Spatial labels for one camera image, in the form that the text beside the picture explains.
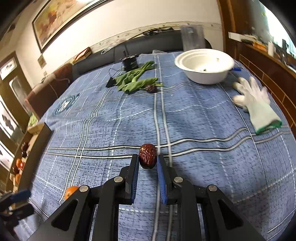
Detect framed wall painting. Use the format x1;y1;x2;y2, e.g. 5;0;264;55
32;0;105;53

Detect small black device on table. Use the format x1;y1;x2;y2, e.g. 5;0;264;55
121;50;138;72

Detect dark red fruit in box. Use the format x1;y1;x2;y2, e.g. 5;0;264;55
21;142;29;152

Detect shallow cardboard box tray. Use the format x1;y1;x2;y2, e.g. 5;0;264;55
5;123;52;192

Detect red flat box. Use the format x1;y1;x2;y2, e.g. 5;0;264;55
72;47;92;64

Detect dark purple fruit by leaves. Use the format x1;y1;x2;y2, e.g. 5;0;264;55
144;85;158;93

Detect orange fruit in box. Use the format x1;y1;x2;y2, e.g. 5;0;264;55
16;158;25;170

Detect green leafy vegetable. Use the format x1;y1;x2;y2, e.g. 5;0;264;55
114;61;163;94

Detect wooden glass door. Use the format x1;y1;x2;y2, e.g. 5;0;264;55
1;51;32;182

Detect blue plaid tablecloth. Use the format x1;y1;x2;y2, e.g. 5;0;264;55
16;53;295;240

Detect white work glove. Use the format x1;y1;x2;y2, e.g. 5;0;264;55
232;76;282;135

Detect dark red jujube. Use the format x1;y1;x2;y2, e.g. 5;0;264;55
138;144;157;169

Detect black leather sofa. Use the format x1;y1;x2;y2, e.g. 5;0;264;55
71;29;212;80

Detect wooden side cabinet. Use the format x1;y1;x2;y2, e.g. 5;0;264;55
217;1;295;133

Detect orange tangerine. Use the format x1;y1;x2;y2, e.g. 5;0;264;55
64;186;79;200

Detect white bowl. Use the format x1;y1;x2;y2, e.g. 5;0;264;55
175;49;234;85

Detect brown armchair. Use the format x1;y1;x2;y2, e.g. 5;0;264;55
25;63;73;120

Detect green cloth on armchair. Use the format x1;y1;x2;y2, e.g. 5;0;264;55
28;113;38;128

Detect clear plastic container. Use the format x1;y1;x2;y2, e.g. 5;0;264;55
181;25;206;52

